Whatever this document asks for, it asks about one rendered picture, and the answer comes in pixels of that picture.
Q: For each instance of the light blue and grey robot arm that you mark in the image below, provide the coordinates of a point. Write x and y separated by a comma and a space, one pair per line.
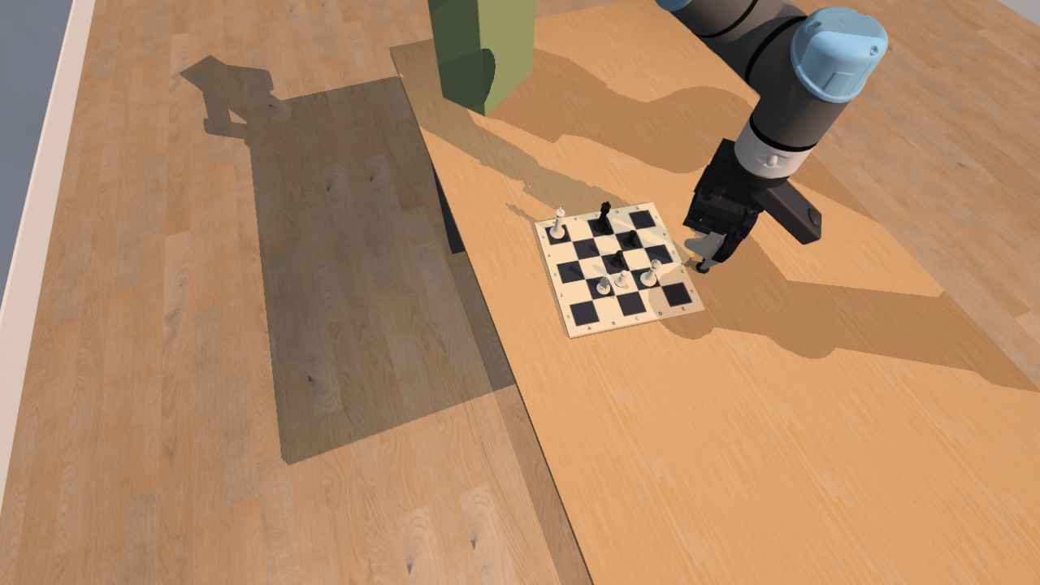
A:
809, 68

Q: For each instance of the black and cream chessboard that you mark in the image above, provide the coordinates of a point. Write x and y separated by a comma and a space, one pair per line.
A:
578, 261

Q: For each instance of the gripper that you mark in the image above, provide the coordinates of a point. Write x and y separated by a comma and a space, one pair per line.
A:
724, 204

